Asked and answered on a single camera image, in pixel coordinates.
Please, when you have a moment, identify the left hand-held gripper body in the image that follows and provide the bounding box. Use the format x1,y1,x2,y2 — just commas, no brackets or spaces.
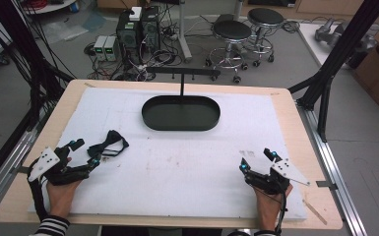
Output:
27,146,92,187

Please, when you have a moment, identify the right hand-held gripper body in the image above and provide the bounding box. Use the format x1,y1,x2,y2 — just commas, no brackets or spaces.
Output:
244,158,311,197

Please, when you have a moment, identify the black bow tie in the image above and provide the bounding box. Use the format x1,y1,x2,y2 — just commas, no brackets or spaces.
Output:
87,129,130,159

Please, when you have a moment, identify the person's left hand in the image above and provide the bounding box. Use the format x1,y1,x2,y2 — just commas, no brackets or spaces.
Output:
45,156,84,219

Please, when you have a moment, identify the person's right hand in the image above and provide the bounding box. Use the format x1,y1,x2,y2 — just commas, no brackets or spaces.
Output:
253,184,294,232

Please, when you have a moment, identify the wooden stick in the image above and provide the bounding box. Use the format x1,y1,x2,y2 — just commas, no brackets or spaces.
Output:
302,199,329,226

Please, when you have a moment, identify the white foam mat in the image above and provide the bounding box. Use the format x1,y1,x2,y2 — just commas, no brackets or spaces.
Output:
28,87,309,221

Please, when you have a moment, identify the black stand with oval tray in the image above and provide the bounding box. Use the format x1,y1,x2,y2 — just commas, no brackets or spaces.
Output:
141,66,221,133

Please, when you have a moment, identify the grey power supply unit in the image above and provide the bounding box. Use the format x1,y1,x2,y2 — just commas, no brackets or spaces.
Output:
103,35,120,63
94,34,108,62

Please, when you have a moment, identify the black computer tower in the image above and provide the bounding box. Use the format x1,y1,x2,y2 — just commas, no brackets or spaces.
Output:
115,9,143,65
141,5,161,52

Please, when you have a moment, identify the white side table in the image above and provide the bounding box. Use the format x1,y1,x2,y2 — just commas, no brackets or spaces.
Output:
297,22,379,70

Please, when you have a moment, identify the black round stool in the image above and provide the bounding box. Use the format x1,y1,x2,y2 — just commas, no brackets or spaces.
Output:
246,7,285,68
205,19,254,85

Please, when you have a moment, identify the round white table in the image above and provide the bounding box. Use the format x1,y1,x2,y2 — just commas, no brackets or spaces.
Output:
19,0,80,16

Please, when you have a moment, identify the white box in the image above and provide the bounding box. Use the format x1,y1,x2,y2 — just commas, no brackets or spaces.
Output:
128,6,143,22

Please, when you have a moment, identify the grey metal table leg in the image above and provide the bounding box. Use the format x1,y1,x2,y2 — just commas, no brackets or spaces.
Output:
176,0,193,63

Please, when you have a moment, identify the grey metal bracket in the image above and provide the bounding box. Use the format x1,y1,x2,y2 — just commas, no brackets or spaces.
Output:
9,165,31,175
315,180,339,192

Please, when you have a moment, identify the black sleeved gripper cable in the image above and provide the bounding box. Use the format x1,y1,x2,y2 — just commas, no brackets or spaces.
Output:
27,170,49,222

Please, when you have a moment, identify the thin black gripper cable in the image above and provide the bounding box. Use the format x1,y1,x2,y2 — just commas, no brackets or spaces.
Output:
257,185,292,236

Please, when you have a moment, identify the aluminium rail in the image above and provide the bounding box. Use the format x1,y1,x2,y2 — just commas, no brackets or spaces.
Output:
0,109,52,219
295,101,368,236

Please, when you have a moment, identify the black frame with cables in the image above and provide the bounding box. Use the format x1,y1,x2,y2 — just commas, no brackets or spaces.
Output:
0,0,77,133

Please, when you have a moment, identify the tangle of floor cables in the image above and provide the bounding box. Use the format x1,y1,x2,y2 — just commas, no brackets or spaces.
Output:
84,19,191,83

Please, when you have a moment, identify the black metal frame post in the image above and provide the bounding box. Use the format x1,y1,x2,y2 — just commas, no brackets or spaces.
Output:
287,0,379,144

